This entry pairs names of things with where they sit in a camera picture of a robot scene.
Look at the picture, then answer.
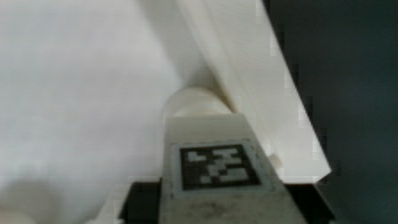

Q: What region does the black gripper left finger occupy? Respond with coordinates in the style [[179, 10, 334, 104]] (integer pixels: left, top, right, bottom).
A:
[[87, 176, 165, 224]]

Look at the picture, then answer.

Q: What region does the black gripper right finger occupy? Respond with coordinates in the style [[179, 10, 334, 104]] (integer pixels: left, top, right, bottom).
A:
[[286, 184, 337, 224]]

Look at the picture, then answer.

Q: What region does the white table leg with tag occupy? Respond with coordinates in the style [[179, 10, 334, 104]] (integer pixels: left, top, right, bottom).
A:
[[160, 87, 307, 224]]

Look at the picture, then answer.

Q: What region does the white square tabletop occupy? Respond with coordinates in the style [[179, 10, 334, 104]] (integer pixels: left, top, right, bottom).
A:
[[0, 0, 330, 224]]

